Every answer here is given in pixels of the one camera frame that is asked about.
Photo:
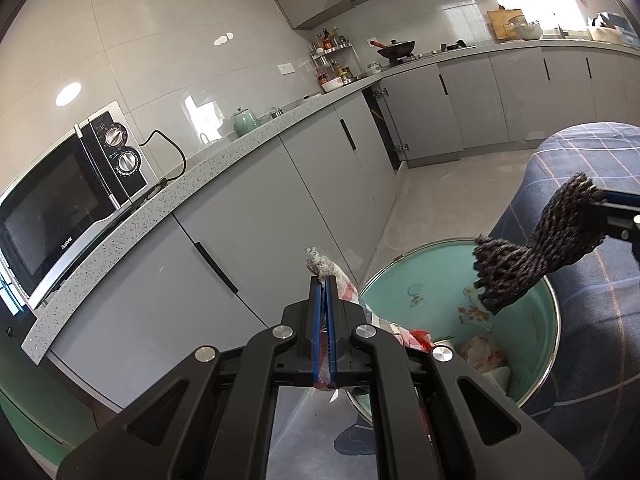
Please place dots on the metal spice rack with bottles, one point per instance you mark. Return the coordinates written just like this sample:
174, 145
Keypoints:
332, 55

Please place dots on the teal enamel basin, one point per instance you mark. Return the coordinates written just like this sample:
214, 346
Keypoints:
430, 280

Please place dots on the gas stove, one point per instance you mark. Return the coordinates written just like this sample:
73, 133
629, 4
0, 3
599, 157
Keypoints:
400, 61

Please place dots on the blue plaid cloth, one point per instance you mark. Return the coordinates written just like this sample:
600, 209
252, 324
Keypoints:
590, 360

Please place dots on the white red plastic bag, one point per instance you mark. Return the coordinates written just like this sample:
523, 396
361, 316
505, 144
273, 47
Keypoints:
480, 352

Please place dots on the white wall socket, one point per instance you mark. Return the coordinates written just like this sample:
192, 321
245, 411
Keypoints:
286, 68

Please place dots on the dark knitted cloth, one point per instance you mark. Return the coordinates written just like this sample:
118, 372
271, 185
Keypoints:
540, 250

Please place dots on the person's blue shoe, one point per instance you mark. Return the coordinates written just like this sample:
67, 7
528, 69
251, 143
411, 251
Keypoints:
350, 442

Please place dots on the wooden cutting board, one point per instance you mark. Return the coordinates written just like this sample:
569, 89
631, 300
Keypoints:
500, 25

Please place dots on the silver black microwave oven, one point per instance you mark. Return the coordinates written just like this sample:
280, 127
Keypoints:
50, 220

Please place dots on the green ceramic jar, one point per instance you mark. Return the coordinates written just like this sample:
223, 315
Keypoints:
247, 122

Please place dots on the black wok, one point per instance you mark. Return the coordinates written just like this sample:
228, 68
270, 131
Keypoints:
400, 47

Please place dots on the window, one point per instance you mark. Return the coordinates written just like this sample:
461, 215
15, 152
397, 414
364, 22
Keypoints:
7, 295

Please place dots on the small metal cup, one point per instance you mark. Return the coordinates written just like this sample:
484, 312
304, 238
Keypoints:
276, 114

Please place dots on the white paper cup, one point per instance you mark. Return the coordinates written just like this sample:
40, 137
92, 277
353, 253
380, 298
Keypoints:
500, 377

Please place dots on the white storage container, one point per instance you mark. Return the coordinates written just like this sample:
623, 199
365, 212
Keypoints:
607, 34

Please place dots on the plastic wrapper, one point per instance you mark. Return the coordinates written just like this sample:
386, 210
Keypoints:
345, 285

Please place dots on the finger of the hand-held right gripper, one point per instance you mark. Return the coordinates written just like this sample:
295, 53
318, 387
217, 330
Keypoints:
622, 196
620, 225

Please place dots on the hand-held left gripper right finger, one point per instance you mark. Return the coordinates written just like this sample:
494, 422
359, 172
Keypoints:
332, 330

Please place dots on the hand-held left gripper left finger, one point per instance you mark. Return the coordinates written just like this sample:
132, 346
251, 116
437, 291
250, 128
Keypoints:
316, 330

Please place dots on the large white bowl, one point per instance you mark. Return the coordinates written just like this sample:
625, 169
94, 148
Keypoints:
527, 31

